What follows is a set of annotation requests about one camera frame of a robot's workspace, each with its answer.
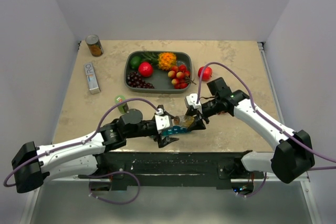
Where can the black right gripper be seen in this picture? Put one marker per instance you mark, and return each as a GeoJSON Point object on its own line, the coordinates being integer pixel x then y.
{"type": "Point", "coordinates": [198, 124]}

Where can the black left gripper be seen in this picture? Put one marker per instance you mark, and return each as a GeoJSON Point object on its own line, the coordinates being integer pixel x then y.
{"type": "Point", "coordinates": [163, 142]}

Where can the amber pill bottle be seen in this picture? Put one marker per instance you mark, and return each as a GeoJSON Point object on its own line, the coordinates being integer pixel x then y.
{"type": "Point", "coordinates": [183, 121]}

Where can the teal weekly pill organizer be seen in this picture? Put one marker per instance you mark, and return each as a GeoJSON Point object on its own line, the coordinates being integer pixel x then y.
{"type": "Point", "coordinates": [174, 131]}

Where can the green pill bottle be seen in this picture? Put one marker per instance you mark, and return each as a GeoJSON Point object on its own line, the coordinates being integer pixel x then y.
{"type": "Point", "coordinates": [122, 107]}

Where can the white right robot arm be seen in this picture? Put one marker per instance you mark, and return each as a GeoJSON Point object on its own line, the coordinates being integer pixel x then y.
{"type": "Point", "coordinates": [290, 157]}

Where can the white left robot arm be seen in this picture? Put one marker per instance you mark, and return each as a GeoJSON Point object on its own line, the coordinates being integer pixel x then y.
{"type": "Point", "coordinates": [32, 164]}

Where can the red lychee bunch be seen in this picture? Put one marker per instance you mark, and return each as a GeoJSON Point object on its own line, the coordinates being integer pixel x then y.
{"type": "Point", "coordinates": [180, 76]}

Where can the grey plastic fruit tray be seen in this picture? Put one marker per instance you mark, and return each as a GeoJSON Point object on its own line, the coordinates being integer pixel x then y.
{"type": "Point", "coordinates": [158, 82]}

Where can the red apple on table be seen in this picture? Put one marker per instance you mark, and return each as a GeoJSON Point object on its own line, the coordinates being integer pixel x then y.
{"type": "Point", "coordinates": [207, 73]}

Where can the dark grapes in tray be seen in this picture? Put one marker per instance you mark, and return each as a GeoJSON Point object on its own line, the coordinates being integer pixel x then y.
{"type": "Point", "coordinates": [135, 80]}

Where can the red apple in tray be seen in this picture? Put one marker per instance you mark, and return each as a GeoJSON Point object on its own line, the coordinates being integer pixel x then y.
{"type": "Point", "coordinates": [145, 69]}

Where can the small orange pineapple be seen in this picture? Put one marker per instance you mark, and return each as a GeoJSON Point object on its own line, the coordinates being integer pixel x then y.
{"type": "Point", "coordinates": [163, 60]}

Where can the green lime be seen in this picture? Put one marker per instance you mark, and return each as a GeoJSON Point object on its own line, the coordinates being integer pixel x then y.
{"type": "Point", "coordinates": [135, 62]}

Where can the silver R&O toothpaste box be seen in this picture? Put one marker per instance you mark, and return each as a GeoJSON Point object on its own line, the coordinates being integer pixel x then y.
{"type": "Point", "coordinates": [92, 80]}

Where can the tin can with fruit label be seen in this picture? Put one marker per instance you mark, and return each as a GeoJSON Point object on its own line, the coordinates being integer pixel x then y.
{"type": "Point", "coordinates": [94, 45]}

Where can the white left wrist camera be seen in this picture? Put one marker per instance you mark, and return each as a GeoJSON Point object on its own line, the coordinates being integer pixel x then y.
{"type": "Point", "coordinates": [163, 122]}

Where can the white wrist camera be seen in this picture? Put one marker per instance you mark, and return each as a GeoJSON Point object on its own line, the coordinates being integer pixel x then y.
{"type": "Point", "coordinates": [192, 102]}
{"type": "Point", "coordinates": [163, 122]}

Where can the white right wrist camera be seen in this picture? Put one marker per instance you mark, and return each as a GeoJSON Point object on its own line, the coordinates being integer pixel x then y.
{"type": "Point", "coordinates": [192, 102]}

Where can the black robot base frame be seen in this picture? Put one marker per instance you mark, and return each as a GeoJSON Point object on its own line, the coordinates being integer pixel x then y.
{"type": "Point", "coordinates": [167, 169]}

